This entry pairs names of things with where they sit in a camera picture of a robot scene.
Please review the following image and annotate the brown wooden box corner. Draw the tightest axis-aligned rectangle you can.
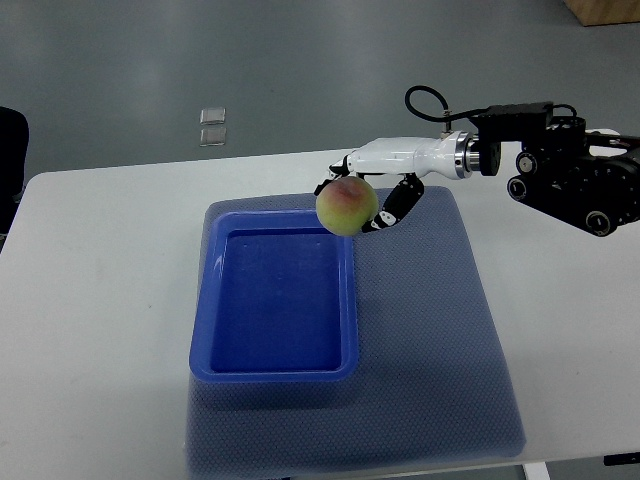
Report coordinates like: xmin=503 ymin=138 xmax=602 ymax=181
xmin=564 ymin=0 xmax=639 ymax=27

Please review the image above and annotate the black chair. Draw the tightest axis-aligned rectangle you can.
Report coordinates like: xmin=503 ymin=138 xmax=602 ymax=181
xmin=1 ymin=107 xmax=29 ymax=240

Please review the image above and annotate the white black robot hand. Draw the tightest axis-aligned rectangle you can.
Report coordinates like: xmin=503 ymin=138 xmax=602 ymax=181
xmin=314 ymin=131 xmax=479 ymax=234

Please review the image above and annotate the lower clear floor tile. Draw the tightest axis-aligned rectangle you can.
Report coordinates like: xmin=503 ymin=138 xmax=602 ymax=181
xmin=199 ymin=126 xmax=227 ymax=147

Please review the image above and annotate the upper clear floor tile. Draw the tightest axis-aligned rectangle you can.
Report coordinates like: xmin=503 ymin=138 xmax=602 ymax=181
xmin=200 ymin=107 xmax=226 ymax=125

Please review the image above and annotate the green red peach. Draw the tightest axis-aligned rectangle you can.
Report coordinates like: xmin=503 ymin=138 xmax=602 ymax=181
xmin=315 ymin=176 xmax=379 ymax=237

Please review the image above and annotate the white table leg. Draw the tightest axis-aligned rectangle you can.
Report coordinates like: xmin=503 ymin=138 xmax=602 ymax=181
xmin=522 ymin=462 xmax=551 ymax=480

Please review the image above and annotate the black table edge bracket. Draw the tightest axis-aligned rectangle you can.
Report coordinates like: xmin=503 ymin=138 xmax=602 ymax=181
xmin=603 ymin=452 xmax=640 ymax=466

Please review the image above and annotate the grey blue textured mat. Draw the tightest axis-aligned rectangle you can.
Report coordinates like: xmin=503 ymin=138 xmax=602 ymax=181
xmin=186 ymin=187 xmax=525 ymax=479

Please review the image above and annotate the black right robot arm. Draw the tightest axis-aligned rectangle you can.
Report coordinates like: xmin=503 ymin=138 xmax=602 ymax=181
xmin=404 ymin=85 xmax=639 ymax=237

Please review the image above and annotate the blue plastic tray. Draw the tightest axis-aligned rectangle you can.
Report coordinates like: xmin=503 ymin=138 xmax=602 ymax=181
xmin=189 ymin=210 xmax=359 ymax=386

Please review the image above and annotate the clear floor tile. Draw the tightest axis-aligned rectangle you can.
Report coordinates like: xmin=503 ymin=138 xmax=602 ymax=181
xmin=199 ymin=126 xmax=227 ymax=147
xmin=200 ymin=107 xmax=226 ymax=125

